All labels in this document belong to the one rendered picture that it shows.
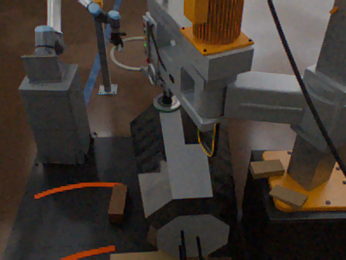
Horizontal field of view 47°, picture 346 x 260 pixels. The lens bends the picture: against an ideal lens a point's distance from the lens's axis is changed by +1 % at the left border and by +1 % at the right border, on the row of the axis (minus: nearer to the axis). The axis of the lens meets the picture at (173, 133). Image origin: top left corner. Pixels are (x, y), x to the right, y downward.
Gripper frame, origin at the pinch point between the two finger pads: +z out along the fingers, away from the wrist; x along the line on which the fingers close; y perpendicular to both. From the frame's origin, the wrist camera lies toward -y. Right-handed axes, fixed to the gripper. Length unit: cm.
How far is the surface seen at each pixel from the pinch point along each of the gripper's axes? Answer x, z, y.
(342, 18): 183, -111, 42
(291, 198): 194, -8, 65
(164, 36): 81, -64, 41
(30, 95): -18, 5, 86
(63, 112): 2, 21, 74
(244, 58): 150, -89, 66
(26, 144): -55, 87, 86
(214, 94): 139, -65, 72
